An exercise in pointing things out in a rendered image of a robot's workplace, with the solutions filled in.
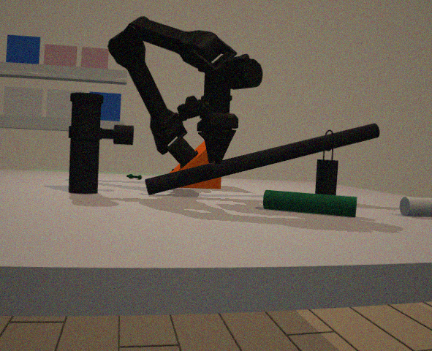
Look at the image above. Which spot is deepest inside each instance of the grey cylinder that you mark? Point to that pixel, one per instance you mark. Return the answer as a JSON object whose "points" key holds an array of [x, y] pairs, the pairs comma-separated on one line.
{"points": [[416, 206]]}

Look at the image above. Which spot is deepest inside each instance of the black post with cap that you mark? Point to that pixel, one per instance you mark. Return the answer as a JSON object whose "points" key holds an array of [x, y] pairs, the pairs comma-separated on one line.
{"points": [[84, 153]]}

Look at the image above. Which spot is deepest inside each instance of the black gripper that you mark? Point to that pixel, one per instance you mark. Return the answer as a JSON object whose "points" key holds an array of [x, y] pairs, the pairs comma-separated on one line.
{"points": [[216, 128]]}

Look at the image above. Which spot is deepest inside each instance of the black metal rail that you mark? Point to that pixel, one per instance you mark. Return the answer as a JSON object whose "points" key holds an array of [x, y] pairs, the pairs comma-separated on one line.
{"points": [[257, 159]]}

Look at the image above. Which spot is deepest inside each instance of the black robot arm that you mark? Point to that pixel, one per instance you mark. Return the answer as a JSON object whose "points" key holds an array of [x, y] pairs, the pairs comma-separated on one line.
{"points": [[198, 49]]}

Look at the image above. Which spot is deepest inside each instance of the green cylinder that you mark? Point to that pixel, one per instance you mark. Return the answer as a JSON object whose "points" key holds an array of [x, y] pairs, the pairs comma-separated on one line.
{"points": [[310, 203]]}

